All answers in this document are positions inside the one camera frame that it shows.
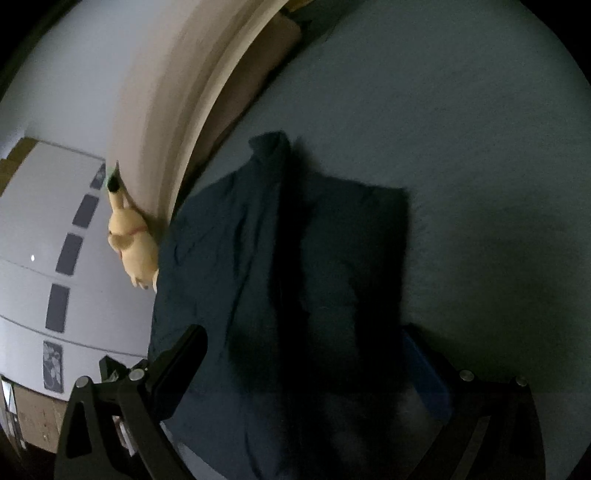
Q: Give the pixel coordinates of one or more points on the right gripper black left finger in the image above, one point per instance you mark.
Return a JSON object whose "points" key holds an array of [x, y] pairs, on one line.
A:
{"points": [[111, 430]]}

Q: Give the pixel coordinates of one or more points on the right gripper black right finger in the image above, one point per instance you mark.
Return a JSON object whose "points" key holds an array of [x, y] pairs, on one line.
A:
{"points": [[464, 419]]}

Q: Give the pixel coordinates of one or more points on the dark navy puffer jacket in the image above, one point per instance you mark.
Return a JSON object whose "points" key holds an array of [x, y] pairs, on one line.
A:
{"points": [[297, 279]]}

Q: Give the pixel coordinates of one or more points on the yellow Pikachu plush toy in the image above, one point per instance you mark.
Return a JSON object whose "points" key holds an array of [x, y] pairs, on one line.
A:
{"points": [[129, 237]]}

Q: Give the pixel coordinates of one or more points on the beige pillow under mat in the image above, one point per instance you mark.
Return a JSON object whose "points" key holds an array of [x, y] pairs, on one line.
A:
{"points": [[244, 83]]}

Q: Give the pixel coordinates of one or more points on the cardboard box by bed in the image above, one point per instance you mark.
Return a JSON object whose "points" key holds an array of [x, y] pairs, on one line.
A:
{"points": [[29, 418]]}

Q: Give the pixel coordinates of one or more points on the grey bed sheet mattress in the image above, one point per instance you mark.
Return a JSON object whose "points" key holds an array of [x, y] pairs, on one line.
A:
{"points": [[479, 114]]}

